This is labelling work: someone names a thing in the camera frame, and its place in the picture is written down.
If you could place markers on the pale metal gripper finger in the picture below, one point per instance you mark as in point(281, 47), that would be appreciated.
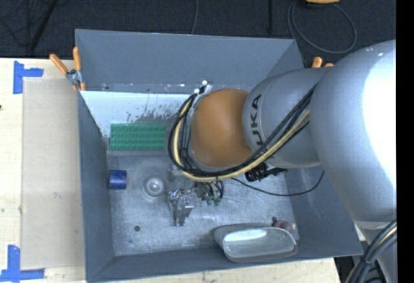
point(174, 207)
point(187, 207)

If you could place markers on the grey metal bin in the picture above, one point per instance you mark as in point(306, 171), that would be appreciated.
point(155, 236)

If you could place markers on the blue cup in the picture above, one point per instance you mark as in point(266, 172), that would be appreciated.
point(117, 179)

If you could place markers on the green studded flat block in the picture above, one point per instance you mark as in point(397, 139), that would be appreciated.
point(137, 137)

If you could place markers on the small brown object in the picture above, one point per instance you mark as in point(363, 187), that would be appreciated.
point(286, 225)

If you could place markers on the pale flat board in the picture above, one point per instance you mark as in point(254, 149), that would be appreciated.
point(48, 172)

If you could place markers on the black cylinder on white bracket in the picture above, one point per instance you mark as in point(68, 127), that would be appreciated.
point(257, 174)

